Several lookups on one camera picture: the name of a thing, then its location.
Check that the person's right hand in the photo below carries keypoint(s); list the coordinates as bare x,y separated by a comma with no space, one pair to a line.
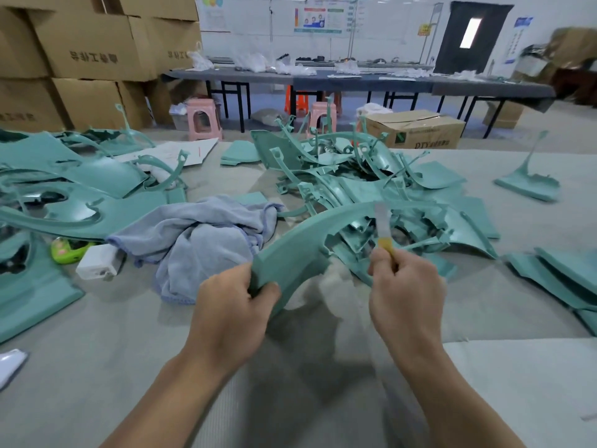
409,308

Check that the person's left hand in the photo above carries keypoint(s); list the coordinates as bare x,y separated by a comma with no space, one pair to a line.
229,322

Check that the grey-blue wiping cloth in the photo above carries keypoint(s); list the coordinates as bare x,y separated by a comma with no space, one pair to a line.
201,242

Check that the single green plastic part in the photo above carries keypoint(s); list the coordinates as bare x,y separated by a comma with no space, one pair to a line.
298,247

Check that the brown cardboard box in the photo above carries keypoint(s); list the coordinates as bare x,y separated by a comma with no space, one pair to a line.
412,130

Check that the pile of green plastic parts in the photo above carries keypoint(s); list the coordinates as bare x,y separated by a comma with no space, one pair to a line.
75,191

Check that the stack of brown cardboard boxes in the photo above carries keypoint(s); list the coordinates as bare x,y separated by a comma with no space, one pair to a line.
84,51

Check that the person's right forearm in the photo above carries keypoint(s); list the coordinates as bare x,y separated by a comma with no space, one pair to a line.
457,410

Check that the person's left forearm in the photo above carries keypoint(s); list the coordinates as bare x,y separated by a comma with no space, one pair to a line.
168,406

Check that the white power adapter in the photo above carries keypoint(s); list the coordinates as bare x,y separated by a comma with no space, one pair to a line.
98,263

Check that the white foam sheet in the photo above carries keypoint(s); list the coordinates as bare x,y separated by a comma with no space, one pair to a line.
532,392

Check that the green and yellow gadget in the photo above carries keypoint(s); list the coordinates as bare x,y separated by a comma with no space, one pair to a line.
67,251

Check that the white paper sheet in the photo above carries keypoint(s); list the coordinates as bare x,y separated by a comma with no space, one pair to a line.
163,151

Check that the pink plastic stool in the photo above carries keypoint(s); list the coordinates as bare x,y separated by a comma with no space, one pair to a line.
203,119
323,116

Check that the white oval plastic piece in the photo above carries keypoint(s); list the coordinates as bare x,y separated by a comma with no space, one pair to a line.
9,366

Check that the long grey work table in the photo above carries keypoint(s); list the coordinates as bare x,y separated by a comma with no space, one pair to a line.
373,84

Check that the orange object under table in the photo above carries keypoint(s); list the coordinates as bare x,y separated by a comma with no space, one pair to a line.
296,100

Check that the heap of clear plastic bags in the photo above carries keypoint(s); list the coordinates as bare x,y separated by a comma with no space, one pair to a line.
252,65

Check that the dark door with window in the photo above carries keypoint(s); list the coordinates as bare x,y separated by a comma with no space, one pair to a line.
471,40

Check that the colourful wall poster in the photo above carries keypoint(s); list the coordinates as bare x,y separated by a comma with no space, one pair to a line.
320,20

